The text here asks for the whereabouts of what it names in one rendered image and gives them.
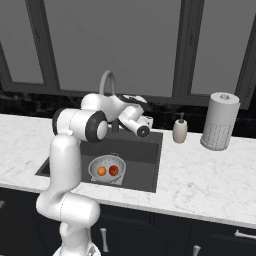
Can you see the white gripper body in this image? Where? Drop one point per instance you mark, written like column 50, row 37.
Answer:
column 148, row 122

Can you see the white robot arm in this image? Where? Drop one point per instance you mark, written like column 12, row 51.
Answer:
column 65, row 160

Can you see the dark sink basin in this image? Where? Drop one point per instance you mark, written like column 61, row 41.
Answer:
column 140, row 163

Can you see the white colander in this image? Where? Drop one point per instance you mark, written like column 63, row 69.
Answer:
column 107, row 162

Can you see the red apple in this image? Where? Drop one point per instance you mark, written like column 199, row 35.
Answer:
column 113, row 170

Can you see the grey arched faucet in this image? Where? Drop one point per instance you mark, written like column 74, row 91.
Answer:
column 107, row 77

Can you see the orange tangerine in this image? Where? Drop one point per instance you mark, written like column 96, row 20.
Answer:
column 101, row 171

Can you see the beige soap dispenser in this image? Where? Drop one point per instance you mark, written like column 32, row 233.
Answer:
column 180, row 131

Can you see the white paper towel roll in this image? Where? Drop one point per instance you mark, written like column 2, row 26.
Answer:
column 220, row 121

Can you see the dark framed window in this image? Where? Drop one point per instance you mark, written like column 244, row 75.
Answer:
column 113, row 36
column 20, row 40
column 221, row 43

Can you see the dark cupboard door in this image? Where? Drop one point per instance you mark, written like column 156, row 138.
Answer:
column 130, row 233
column 20, row 223
column 226, row 250

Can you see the dark cupboard panel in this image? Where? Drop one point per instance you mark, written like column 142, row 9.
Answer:
column 171, row 235

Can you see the dark drawer front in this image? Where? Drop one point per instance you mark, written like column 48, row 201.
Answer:
column 220, row 231

